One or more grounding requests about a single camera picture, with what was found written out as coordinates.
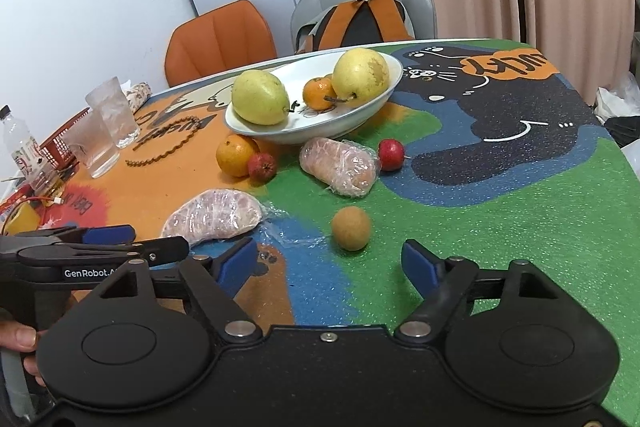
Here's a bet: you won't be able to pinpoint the orange chair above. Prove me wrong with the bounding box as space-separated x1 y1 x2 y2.
165 0 278 88

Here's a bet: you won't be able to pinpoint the white plate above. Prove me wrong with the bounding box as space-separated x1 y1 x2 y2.
224 52 404 145

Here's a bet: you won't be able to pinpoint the round orange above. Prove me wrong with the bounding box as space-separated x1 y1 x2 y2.
216 134 260 178

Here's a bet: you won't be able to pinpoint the red plastic basket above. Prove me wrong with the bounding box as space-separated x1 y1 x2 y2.
39 107 91 170

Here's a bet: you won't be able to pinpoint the clear plastic bottle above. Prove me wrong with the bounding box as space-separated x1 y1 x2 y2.
0 105 56 192

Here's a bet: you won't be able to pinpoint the orange and black backpack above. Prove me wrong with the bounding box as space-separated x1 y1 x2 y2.
295 0 416 54

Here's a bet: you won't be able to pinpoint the brown bead chain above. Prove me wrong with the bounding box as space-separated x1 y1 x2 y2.
124 117 206 168

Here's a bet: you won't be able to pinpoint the small tangerine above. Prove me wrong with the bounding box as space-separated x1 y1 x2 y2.
303 77 336 111

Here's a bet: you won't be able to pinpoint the yellow-green pear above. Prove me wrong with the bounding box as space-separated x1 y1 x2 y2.
231 70 291 126

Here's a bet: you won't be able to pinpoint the small smooth red fruit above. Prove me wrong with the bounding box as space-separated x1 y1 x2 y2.
378 138 407 172

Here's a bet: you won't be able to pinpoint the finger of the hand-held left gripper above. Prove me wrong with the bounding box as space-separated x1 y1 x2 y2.
65 237 191 266
12 224 137 251

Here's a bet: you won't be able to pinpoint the yellow flat item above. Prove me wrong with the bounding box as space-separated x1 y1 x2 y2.
2 207 43 235

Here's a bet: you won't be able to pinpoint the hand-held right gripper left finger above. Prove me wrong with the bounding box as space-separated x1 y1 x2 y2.
92 237 263 345

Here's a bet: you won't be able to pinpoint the person's left hand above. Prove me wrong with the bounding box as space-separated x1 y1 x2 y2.
0 307 48 388

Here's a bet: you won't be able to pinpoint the red and black wires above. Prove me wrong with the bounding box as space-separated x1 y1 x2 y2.
0 174 76 214

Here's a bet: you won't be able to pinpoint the plastic-wrapped bun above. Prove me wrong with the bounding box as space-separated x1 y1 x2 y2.
299 137 379 198

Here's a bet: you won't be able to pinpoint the printed tissue pack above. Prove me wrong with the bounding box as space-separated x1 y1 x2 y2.
124 82 152 112

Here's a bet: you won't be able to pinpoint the tall clear glass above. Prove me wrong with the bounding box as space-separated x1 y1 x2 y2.
85 77 142 149

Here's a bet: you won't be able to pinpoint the brown round longan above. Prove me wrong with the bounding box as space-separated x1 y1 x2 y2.
331 206 372 252

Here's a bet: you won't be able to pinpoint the small white plastic bag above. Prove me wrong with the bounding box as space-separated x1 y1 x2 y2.
592 72 640 118

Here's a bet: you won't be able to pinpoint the black bag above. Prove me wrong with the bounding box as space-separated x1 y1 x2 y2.
605 114 640 148

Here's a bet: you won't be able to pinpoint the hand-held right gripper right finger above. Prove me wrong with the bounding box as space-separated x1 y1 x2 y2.
395 238 558 345

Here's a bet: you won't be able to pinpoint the short clear glass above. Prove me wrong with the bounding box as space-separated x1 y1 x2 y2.
62 109 121 179

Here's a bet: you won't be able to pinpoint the yellow pear with brown patch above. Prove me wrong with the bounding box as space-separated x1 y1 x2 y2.
332 48 390 102

